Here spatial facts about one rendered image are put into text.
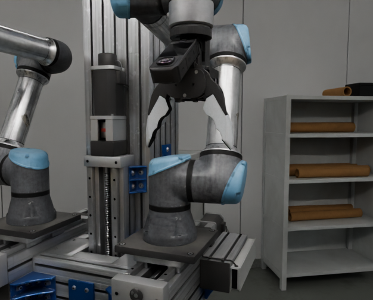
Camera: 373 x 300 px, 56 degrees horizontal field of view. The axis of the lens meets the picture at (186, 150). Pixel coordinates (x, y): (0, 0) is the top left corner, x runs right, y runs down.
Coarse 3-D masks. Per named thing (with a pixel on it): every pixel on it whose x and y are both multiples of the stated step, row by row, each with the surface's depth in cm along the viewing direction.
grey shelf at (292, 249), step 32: (288, 96) 264; (320, 96) 269; (352, 96) 273; (288, 128) 267; (288, 160) 269; (320, 160) 321; (352, 160) 323; (288, 192) 271; (320, 192) 324; (352, 192) 326; (288, 224) 282; (320, 224) 282; (352, 224) 283; (288, 256) 314; (320, 256) 314; (352, 256) 314
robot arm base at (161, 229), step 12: (156, 216) 92; (168, 216) 91; (180, 216) 92; (144, 228) 96; (156, 228) 91; (168, 228) 90; (180, 228) 92; (192, 228) 94; (144, 240) 94; (156, 240) 91; (168, 240) 90; (180, 240) 90; (192, 240) 93
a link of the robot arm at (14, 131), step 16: (16, 64) 128; (32, 64) 124; (32, 80) 124; (48, 80) 129; (16, 96) 122; (32, 96) 124; (16, 112) 121; (32, 112) 125; (16, 128) 120; (0, 144) 116; (16, 144) 118; (0, 160) 113
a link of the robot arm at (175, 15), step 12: (180, 0) 55; (192, 0) 54; (204, 0) 55; (168, 12) 59; (180, 12) 55; (192, 12) 55; (204, 12) 55; (180, 24) 56; (192, 24) 55; (204, 24) 56
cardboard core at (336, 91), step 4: (336, 88) 292; (340, 88) 285; (344, 88) 280; (348, 88) 282; (324, 92) 306; (328, 92) 300; (332, 92) 294; (336, 92) 289; (340, 92) 283; (344, 92) 289; (348, 92) 284
